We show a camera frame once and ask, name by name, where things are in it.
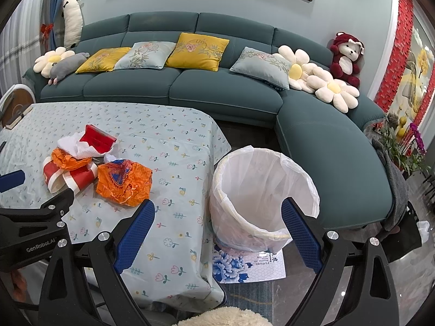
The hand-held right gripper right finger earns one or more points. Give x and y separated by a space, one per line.
300 236

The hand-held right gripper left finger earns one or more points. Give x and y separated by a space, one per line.
134 236

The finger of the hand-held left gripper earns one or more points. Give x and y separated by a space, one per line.
12 180
40 207

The large orange plastic bag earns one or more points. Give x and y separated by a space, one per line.
125 186

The small orange plastic bag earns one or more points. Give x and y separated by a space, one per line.
68 159

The bin with white plastic liner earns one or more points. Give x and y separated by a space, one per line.
258 183

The red cardboard box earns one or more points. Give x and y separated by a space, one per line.
98 141

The person's left hand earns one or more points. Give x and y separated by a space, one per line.
19 285

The white crumpled cloth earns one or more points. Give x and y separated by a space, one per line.
83 151

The blue floral paper bag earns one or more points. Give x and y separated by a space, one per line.
234 266

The blue rug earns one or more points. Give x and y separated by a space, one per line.
248 295

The round white wooden chair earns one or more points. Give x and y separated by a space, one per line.
15 100

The grey coat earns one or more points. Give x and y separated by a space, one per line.
394 190

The floral tablecloth table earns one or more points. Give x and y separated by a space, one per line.
163 135

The fluffy cream cushion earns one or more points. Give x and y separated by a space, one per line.
221 317

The grey plush animal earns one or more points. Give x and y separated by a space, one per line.
66 66

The green potted plant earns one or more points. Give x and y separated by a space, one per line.
396 149

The white flower pillow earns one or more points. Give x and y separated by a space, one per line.
300 54
51 57
334 90

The sheer grey curtain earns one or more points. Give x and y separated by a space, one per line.
20 51

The yellow embroidered cushion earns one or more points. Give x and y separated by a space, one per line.
198 52
102 60

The purple orchid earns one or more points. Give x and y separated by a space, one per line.
418 135

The red curtain tie knot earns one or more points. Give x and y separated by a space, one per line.
47 30

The teal sectional sofa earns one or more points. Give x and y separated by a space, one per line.
238 85

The long white plush toy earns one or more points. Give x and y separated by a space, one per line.
72 20

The pale blue embroidered cushion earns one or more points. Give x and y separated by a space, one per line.
144 56
260 66

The blue curtain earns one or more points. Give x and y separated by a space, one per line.
56 6

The yellow tree wall painting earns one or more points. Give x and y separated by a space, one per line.
419 64

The red paper wall hanging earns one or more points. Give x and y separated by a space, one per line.
399 40

